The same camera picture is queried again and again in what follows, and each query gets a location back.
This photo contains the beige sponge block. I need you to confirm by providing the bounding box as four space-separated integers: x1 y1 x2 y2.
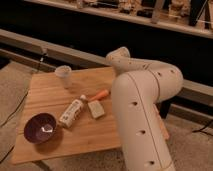
88 100 105 119

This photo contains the wooden background shelf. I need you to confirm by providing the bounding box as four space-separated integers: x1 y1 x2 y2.
25 0 213 40

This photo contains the white labelled bottle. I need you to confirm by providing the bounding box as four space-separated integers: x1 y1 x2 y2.
59 95 87 128

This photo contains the white paper cup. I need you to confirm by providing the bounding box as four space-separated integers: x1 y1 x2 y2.
54 65 73 90

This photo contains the orange carrot toy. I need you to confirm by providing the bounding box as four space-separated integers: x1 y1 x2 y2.
89 89 109 101

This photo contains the black floor cable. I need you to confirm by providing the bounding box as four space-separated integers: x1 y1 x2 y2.
0 89 30 129

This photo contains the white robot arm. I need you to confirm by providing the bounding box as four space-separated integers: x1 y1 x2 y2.
106 47 183 171

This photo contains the dark purple bowl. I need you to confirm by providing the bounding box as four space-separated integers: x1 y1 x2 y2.
24 113 57 144

